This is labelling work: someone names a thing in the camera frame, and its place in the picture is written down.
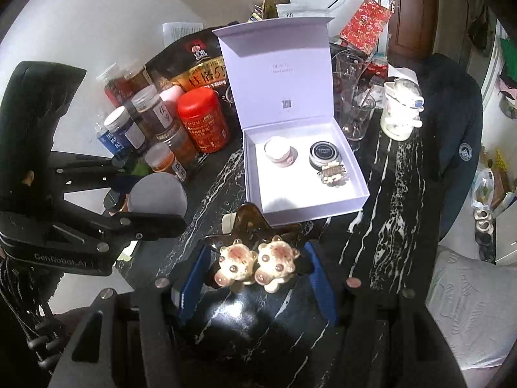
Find brown wooden door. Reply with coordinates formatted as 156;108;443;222
388;0;440;63

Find white shoes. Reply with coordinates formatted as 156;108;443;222
472;206;495;233

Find clear jar dark red contents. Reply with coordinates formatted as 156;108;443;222
97;63;134;106

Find bear hair claw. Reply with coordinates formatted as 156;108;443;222
204;203;311;294

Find black hanging bags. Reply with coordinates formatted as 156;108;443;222
469;8;491;55

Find tall glass cup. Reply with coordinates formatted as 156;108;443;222
333;52;366;126

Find clear jar white label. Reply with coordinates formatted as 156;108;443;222
131;86;174;136

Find clear jar brown contents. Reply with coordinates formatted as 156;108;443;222
123;60;152;92

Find black cable bundle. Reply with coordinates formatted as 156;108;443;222
0;259;61;368

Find pink cream jar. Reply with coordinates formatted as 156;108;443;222
264;136;299;168

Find navy jacket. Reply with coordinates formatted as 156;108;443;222
359;53;484;247

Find metal spoon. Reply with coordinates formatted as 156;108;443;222
351;85;374;130

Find grey quilted cushion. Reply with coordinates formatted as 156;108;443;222
426;246;517;370

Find black cream jar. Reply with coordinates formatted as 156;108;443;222
309;141;342;170

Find cream flower hair claw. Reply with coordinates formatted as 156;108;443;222
317;162;349;189

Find blue jar white lid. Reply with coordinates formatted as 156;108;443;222
104;106;148;154

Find grey round case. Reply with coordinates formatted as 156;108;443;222
127;172;188;219

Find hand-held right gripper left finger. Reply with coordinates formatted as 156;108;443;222
48;246;211;388

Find white cartoon dog bottle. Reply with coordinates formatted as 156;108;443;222
380;79;425;142

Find red tin can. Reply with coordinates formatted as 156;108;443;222
178;88;231;154

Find black oat bag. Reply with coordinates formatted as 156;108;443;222
145;28;235;130

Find pink bottle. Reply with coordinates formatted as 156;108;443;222
159;85;184;108

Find woven straw fan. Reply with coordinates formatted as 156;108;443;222
262;0;288;21

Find red patterned gift bag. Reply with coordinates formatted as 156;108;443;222
339;0;394;55

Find green tote bag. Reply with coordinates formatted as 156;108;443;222
500;38;517;69

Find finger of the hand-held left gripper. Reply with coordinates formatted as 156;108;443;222
60;200;187;259
50;150;140;213

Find white gift box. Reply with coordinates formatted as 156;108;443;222
212;16;370;227

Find small jar orange contents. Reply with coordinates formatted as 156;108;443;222
144;143;188;180

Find short glass cup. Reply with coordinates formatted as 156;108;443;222
341;93;377;141

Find white packet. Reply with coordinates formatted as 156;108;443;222
276;3;328;21

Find dark shoes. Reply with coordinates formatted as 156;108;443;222
474;230;497;261

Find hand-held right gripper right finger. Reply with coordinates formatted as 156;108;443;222
305;242;465;388

